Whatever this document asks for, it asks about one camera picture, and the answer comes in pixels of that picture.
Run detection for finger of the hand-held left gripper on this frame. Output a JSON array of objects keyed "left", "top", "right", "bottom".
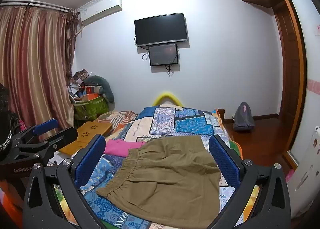
[
  {"left": 10, "top": 119, "right": 60, "bottom": 145},
  {"left": 9, "top": 127, "right": 79, "bottom": 163}
]

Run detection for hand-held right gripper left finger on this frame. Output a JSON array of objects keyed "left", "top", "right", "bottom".
[{"left": 23, "top": 134, "right": 107, "bottom": 229}]

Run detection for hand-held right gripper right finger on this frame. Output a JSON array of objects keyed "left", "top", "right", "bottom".
[{"left": 207, "top": 134, "right": 292, "bottom": 229}]

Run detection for khaki pants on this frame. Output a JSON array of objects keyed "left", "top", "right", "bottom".
[{"left": 96, "top": 136, "right": 222, "bottom": 228}]

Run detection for wooden lap desk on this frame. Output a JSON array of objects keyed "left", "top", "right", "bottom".
[{"left": 59, "top": 121, "right": 112, "bottom": 155}]

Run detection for pink cloth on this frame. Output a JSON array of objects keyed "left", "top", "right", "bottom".
[{"left": 104, "top": 139, "right": 146, "bottom": 157}]

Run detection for green patterned bag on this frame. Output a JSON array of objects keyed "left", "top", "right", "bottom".
[{"left": 74, "top": 95, "right": 110, "bottom": 121}]

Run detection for wooden bed footboard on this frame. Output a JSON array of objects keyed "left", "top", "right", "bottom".
[{"left": 216, "top": 108, "right": 226, "bottom": 125}]

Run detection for grey backpack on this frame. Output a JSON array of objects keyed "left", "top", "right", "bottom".
[{"left": 232, "top": 102, "right": 255, "bottom": 132}]

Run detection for blue patchwork blanket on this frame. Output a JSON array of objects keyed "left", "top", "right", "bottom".
[{"left": 47, "top": 103, "right": 244, "bottom": 229}]

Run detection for orange striped blanket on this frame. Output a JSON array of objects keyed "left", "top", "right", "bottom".
[{"left": 94, "top": 110, "right": 138, "bottom": 130}]

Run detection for pile of mixed clutter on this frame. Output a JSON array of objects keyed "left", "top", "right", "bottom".
[{"left": 67, "top": 69, "right": 105, "bottom": 102}]

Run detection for striped brown curtain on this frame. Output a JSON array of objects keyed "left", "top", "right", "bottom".
[{"left": 0, "top": 4, "right": 78, "bottom": 135}]

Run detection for white cabinet with stickers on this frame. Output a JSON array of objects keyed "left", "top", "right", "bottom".
[{"left": 285, "top": 125, "right": 320, "bottom": 219}]

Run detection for yellow hoop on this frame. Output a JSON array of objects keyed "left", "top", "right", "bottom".
[{"left": 153, "top": 91, "right": 184, "bottom": 107}]

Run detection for wooden door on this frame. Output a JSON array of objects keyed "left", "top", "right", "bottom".
[{"left": 271, "top": 0, "right": 308, "bottom": 156}]

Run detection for small black monitor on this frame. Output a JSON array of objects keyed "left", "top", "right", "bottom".
[{"left": 149, "top": 44, "right": 179, "bottom": 67}]

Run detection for white air conditioner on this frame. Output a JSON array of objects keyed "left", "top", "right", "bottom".
[{"left": 79, "top": 0, "right": 123, "bottom": 26}]

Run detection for large black television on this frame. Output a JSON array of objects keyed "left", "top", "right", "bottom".
[{"left": 134, "top": 13, "right": 188, "bottom": 47}]

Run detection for black monitor cable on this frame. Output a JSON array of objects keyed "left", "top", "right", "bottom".
[{"left": 165, "top": 64, "right": 176, "bottom": 78}]

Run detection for curtain rail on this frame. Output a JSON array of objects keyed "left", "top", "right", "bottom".
[{"left": 0, "top": 0, "right": 71, "bottom": 13}]

